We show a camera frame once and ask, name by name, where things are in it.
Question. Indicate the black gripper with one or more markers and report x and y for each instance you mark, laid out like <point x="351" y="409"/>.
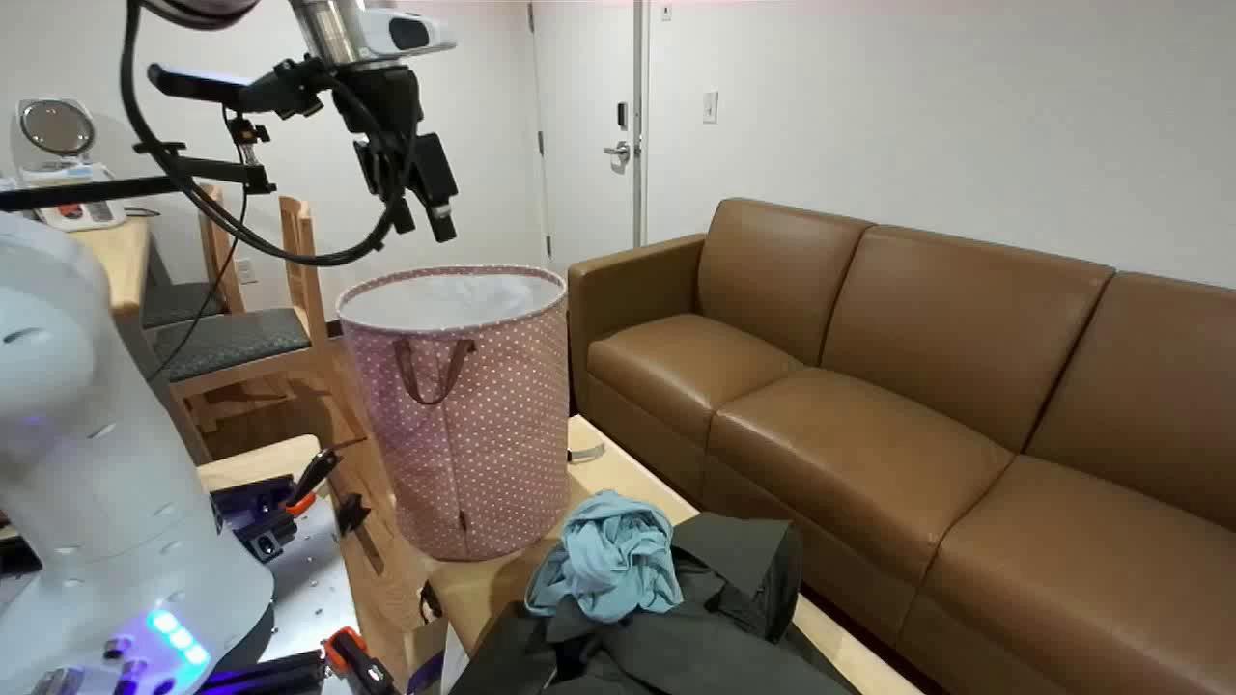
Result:
<point x="384" y="108"/>

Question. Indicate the light blue shirt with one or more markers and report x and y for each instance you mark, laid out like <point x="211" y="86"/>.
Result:
<point x="614" y="561"/>

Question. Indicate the pink patterned laundry bag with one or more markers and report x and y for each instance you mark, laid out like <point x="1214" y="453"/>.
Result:
<point x="478" y="426"/>

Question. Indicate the white door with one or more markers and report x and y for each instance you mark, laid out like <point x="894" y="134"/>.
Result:
<point x="580" y="92"/>

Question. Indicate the black door keypad lock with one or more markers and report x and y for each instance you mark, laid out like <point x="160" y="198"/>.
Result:
<point x="624" y="112"/>

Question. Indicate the wooden chair grey cushion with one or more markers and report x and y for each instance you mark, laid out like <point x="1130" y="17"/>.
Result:
<point x="236" y="343"/>
<point x="175" y="303"/>

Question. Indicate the black horizontal tripod bar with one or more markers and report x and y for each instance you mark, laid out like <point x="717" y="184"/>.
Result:
<point x="119" y="184"/>

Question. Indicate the black orange bar clamp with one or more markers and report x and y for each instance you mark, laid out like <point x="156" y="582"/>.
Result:
<point x="357" y="658"/>
<point x="315" y="473"/>

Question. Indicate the black table clamp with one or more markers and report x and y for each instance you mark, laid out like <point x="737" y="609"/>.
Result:
<point x="357" y="528"/>

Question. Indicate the round silver mirror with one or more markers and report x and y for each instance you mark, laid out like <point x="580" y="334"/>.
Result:
<point x="56" y="129"/>

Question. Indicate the black purple-lit electronics box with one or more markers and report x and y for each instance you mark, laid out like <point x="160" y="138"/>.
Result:
<point x="256" y="515"/>

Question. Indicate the dark grey garment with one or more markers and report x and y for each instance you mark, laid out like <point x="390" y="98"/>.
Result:
<point x="720" y="630"/>

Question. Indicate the brown leather sofa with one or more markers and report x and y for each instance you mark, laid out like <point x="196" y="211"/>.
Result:
<point x="902" y="426"/>

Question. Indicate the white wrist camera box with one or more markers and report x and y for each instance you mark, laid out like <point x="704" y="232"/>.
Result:
<point x="400" y="34"/>

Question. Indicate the black camera on tripod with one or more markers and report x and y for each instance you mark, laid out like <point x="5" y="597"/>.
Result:
<point x="225" y="86"/>

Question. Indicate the white wall light switch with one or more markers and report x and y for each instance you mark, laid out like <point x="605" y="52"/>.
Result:
<point x="709" y="106"/>

